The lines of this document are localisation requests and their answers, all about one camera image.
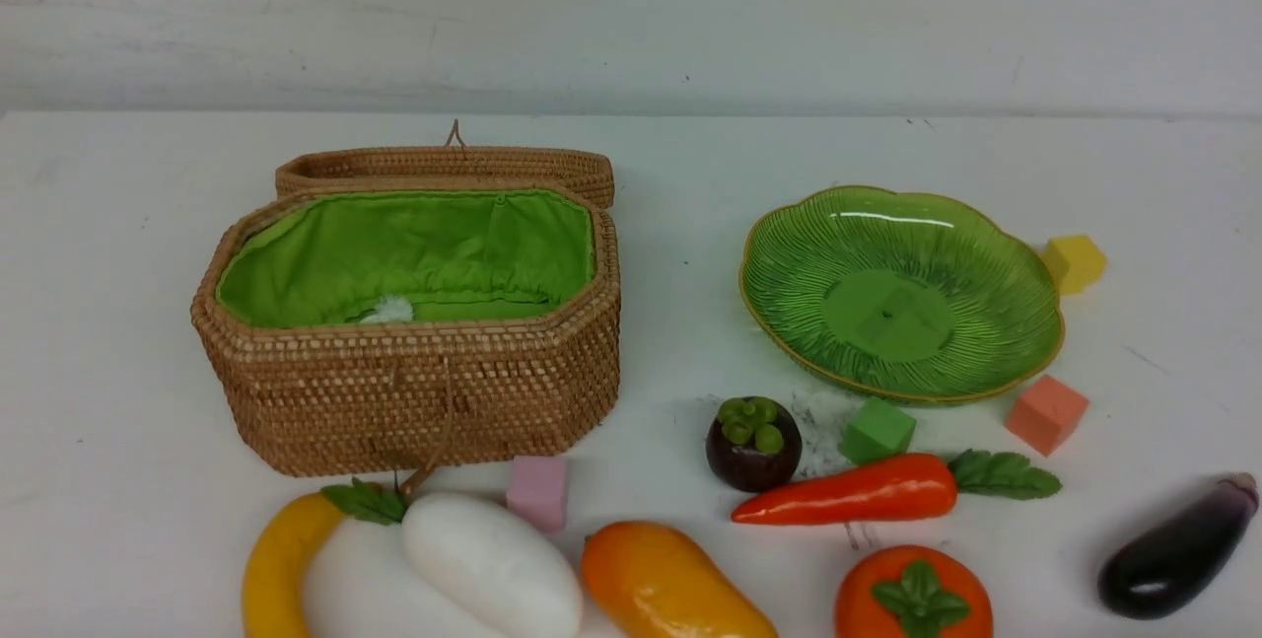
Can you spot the dark purple toy mangosteen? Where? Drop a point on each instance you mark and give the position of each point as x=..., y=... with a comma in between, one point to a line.
x=754, y=444

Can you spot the yellow-orange toy mango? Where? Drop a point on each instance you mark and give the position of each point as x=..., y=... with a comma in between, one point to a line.
x=652, y=580

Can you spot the white toy radish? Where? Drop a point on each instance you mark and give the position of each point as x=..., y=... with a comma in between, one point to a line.
x=477, y=554

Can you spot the orange toy carrot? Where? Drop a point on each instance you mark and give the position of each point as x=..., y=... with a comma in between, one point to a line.
x=908, y=487

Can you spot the orange toy persimmon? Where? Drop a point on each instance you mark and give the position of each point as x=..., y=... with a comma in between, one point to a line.
x=912, y=591

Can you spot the yellow toy banana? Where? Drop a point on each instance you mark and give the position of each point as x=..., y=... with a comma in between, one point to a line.
x=272, y=589

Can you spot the dark purple toy eggplant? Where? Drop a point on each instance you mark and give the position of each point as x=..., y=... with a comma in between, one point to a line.
x=1166, y=567

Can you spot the woven wicker basket lid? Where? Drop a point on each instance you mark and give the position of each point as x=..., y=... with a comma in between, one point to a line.
x=585, y=173

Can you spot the pink foam cube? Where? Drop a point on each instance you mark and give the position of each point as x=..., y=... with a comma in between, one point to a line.
x=538, y=491

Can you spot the green leaf-shaped glass plate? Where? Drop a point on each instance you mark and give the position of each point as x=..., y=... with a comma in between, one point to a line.
x=907, y=296

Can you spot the green foam cube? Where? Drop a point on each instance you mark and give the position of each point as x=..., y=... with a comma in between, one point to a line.
x=878, y=430

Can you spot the woven wicker basket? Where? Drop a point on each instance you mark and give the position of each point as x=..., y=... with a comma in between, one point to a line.
x=358, y=329

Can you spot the orange foam cube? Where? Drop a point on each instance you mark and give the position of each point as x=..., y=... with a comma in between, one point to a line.
x=1046, y=414

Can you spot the yellow foam cube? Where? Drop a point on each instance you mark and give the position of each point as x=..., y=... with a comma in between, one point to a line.
x=1075, y=262

